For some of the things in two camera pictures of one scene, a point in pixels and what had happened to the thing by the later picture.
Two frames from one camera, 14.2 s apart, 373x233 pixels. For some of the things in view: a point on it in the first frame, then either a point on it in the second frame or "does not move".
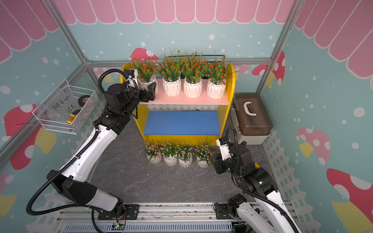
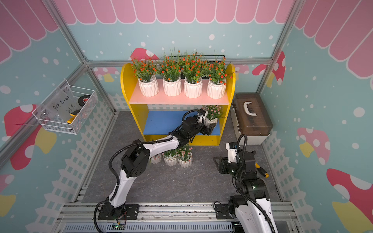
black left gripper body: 143,96 to 202,129
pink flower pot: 184,155 does not move
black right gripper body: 222,165 does not move
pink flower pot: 203,153 to 213,113
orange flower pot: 216,73 does not move
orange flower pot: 192,68 does not move
